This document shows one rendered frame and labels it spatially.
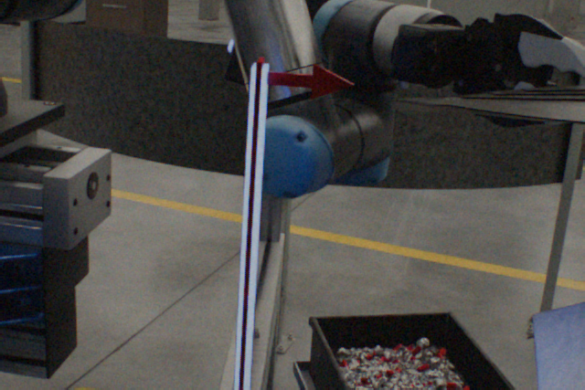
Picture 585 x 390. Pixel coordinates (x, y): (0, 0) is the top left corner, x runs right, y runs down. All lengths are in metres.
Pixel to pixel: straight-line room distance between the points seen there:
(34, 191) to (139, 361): 1.61
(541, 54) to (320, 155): 0.21
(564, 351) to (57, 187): 0.58
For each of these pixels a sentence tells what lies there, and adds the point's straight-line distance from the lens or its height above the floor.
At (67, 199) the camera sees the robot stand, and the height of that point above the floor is 0.97.
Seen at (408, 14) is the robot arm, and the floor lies 1.21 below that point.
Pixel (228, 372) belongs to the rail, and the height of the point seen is 0.86.
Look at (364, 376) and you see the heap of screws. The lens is 0.83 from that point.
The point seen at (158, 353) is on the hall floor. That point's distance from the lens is 2.57.
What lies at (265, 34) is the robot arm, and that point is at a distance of 0.72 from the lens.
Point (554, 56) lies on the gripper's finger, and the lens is 0.65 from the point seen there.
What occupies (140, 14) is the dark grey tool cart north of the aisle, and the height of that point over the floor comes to 0.53.
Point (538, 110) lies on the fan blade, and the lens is 0.49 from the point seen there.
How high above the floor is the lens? 1.27
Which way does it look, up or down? 17 degrees down
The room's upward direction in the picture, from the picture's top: 4 degrees clockwise
